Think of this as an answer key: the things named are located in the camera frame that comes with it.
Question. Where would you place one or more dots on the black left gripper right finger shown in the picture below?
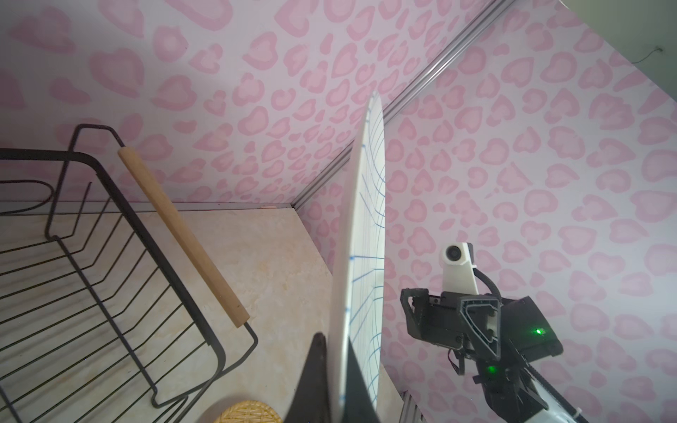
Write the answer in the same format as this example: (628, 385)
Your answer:
(358, 407)

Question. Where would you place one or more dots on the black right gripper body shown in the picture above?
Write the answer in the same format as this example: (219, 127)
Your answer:
(503, 338)

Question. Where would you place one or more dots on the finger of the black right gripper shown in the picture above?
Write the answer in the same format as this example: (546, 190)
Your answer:
(416, 305)
(481, 323)

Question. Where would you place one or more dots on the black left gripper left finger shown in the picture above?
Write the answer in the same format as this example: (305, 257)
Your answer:
(311, 399)

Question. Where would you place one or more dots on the white grid pattern plate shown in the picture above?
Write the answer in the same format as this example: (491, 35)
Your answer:
(356, 315)

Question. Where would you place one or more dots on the black wire dish rack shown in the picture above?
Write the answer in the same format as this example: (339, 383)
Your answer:
(96, 325)

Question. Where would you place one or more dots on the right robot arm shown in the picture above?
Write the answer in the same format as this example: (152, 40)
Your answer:
(503, 338)

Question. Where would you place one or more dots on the tan woven bamboo tray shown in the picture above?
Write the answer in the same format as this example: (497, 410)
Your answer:
(249, 411)

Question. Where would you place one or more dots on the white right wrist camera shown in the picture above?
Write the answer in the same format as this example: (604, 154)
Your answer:
(458, 269)

